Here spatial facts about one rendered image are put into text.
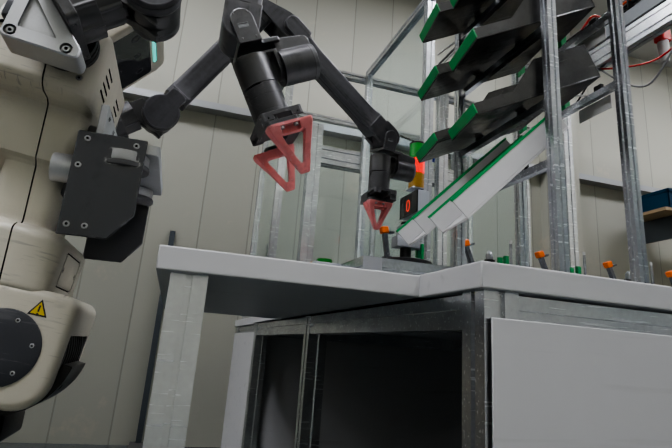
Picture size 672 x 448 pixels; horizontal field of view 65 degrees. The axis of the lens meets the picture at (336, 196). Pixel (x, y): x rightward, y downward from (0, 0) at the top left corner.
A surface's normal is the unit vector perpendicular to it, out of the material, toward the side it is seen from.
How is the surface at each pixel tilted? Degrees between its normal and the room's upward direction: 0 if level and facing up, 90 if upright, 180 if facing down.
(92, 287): 90
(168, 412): 90
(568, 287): 90
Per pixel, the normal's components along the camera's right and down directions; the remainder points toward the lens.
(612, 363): 0.31, -0.25
